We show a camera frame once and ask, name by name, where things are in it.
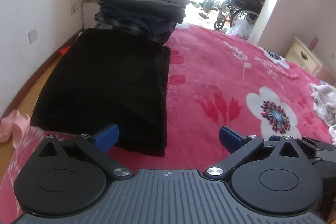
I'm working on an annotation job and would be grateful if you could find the black garment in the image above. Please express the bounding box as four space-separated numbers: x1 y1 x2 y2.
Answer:
31 28 170 157

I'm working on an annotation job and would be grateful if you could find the white plastic bag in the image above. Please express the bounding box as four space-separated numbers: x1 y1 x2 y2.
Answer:
226 19 253 40

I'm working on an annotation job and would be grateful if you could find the pink slipper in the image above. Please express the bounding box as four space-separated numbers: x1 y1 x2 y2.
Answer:
0 109 30 149

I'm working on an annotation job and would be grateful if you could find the red floral bed blanket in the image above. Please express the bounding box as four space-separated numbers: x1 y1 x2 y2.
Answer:
0 23 336 224

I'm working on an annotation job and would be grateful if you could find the magenta box on cabinet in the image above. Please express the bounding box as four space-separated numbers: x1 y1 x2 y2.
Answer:
308 36 319 51

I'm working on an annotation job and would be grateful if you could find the wall socket plate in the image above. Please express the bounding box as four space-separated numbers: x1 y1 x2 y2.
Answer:
28 28 39 44

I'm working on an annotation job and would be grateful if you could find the white patterned clothes pile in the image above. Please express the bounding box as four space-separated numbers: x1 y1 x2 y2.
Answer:
309 84 336 145

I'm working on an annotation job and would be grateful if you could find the cream bedside cabinet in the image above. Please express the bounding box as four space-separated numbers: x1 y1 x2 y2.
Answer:
285 36 323 75

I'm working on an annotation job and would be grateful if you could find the wheelchair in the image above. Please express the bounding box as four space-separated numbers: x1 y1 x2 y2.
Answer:
214 0 265 30

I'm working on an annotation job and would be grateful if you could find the stack of folded clothes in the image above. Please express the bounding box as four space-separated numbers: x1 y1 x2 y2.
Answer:
94 0 190 45

